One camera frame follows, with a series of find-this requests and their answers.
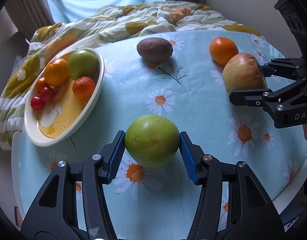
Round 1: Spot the orange cherry tomato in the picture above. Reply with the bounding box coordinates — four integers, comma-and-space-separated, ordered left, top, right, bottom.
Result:
35, 77, 48, 94

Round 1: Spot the medium orange near kiwi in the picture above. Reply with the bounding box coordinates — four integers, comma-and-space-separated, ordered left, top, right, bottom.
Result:
209, 37, 239, 66

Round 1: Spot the left brown curtain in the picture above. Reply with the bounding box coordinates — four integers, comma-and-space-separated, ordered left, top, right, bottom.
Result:
5, 0, 55, 41

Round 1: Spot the small mandarin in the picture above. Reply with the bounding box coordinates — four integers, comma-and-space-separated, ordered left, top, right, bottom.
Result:
72, 76, 96, 99

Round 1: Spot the green apple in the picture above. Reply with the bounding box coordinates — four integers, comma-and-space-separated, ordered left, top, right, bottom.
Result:
67, 49, 98, 80
125, 115, 180, 168

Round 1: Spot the red cherry tomato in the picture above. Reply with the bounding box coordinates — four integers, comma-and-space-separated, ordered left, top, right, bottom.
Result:
30, 96, 45, 111
40, 86, 55, 102

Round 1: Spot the cream oval duck plate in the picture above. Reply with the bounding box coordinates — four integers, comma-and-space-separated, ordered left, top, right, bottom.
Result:
25, 48, 105, 147

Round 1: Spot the large orange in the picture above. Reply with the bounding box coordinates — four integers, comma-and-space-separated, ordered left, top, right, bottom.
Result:
44, 58, 69, 87

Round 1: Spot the blue daisy tablecloth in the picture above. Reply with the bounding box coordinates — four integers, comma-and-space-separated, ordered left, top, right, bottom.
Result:
17, 29, 307, 240

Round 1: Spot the brown kiwi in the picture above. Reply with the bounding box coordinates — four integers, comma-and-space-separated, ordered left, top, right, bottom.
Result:
137, 37, 173, 62

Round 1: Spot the green striped floral duvet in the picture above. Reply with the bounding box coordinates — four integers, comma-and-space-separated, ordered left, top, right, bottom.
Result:
0, 1, 265, 151

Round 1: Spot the large red-yellow apple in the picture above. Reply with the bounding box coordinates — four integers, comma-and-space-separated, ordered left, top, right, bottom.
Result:
222, 53, 267, 95

